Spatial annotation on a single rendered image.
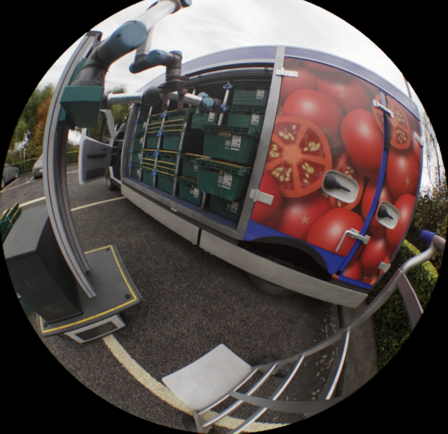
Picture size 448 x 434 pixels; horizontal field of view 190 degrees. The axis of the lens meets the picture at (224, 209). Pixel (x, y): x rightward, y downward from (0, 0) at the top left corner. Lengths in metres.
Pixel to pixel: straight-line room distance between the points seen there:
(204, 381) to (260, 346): 0.53
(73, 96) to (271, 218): 1.21
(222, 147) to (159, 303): 1.37
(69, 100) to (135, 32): 0.28
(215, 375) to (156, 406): 0.50
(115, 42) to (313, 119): 1.07
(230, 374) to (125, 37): 1.67
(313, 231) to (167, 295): 1.32
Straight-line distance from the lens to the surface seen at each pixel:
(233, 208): 1.25
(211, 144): 1.03
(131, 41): 0.55
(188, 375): 1.17
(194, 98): 0.98
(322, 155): 0.98
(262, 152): 0.98
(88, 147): 3.49
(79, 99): 0.56
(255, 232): 1.07
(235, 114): 1.34
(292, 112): 1.06
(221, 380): 1.19
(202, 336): 1.22
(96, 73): 0.61
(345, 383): 1.74
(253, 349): 1.29
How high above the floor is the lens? 1.17
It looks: 20 degrees down
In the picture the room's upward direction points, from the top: 13 degrees clockwise
